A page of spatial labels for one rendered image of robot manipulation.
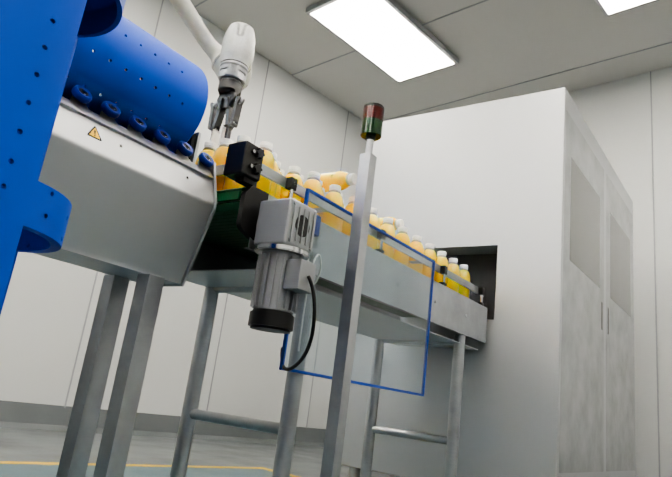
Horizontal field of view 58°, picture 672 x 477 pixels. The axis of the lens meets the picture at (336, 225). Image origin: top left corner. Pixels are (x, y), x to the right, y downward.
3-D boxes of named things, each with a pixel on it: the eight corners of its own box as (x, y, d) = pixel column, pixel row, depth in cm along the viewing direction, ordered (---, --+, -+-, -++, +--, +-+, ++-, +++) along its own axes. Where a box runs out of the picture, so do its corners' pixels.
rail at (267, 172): (252, 170, 163) (254, 160, 164) (482, 296, 286) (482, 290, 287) (254, 170, 163) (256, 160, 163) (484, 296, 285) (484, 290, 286)
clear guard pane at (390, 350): (281, 366, 157) (307, 191, 171) (421, 393, 218) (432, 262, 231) (283, 367, 157) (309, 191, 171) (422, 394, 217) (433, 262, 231)
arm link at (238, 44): (251, 62, 194) (249, 82, 206) (259, 20, 198) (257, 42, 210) (217, 55, 192) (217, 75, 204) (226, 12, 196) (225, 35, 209)
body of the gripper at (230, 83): (213, 79, 196) (208, 105, 193) (232, 74, 191) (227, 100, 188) (229, 90, 201) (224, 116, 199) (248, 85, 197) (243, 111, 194)
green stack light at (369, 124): (356, 133, 182) (357, 118, 184) (367, 142, 187) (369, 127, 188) (374, 130, 178) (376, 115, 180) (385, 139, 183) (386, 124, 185)
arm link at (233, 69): (234, 57, 192) (231, 73, 190) (254, 71, 199) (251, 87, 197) (214, 63, 197) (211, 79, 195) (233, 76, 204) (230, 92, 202)
